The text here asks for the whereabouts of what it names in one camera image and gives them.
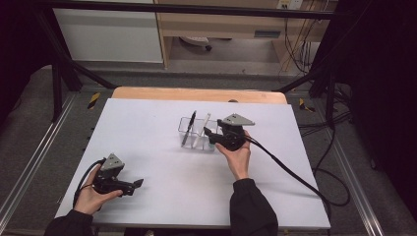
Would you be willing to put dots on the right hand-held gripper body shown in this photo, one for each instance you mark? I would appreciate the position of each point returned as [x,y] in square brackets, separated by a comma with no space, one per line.
[233,137]

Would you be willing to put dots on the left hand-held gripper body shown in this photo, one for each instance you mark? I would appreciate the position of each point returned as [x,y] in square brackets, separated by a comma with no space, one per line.
[106,180]

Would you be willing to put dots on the clear plastic organizer box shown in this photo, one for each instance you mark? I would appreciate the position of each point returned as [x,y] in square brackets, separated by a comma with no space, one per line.
[196,134]

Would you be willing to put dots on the black pen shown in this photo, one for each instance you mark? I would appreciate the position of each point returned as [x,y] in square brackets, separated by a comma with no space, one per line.
[189,128]

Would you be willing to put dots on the person's right hand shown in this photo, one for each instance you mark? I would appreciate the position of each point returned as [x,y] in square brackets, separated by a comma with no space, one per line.
[239,162]

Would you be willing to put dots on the person's left hand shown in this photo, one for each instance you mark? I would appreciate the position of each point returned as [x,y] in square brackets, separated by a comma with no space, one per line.
[87,200]

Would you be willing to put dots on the white table sheet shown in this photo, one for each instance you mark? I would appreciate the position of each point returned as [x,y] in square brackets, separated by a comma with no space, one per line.
[164,164]

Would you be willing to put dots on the wooden table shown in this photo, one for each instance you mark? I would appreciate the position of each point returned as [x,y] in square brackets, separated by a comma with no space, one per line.
[196,94]

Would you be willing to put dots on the chair base with castor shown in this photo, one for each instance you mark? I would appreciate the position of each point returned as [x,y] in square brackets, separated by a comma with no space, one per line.
[196,41]

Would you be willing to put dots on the black metal stand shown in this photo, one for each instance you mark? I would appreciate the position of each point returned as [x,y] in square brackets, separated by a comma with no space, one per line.
[329,98]
[57,85]

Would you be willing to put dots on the light wooden desk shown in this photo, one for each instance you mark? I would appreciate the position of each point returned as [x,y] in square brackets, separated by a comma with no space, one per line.
[223,24]

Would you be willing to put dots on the white cabinet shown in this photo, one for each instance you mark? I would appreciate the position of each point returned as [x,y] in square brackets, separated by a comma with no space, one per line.
[108,36]

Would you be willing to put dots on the aluminium floor rail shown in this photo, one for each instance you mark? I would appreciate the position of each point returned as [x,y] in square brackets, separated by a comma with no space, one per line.
[36,157]
[357,190]

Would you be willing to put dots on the black horizontal frame bar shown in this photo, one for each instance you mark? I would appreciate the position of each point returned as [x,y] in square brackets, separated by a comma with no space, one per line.
[196,11]

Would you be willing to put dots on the white wall socket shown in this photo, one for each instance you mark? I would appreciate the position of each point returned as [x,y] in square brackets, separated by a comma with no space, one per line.
[290,4]

